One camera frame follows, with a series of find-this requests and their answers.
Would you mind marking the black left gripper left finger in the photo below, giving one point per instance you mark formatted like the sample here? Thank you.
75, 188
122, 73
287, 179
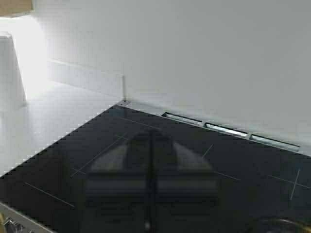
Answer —
115, 188

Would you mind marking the steel frying pan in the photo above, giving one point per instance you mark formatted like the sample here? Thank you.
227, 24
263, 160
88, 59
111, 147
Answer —
282, 225

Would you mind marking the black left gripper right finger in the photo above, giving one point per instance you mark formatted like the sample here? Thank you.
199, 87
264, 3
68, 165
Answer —
185, 188

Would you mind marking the white container on counter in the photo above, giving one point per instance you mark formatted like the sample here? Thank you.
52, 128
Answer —
12, 94

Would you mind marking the black glass stove cooktop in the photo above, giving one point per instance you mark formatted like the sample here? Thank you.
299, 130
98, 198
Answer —
257, 179

